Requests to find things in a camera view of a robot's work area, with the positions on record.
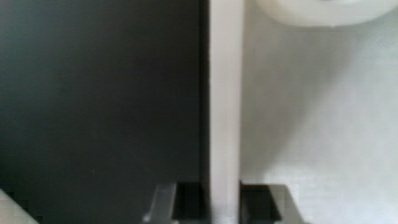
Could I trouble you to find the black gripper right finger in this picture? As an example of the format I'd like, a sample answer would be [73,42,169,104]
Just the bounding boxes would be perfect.
[240,184,305,224]

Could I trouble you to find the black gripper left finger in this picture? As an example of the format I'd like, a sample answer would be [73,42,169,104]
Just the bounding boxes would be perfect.
[140,182,209,224]

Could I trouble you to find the white desk top tray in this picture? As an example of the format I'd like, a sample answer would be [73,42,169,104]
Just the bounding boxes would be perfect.
[209,0,398,224]

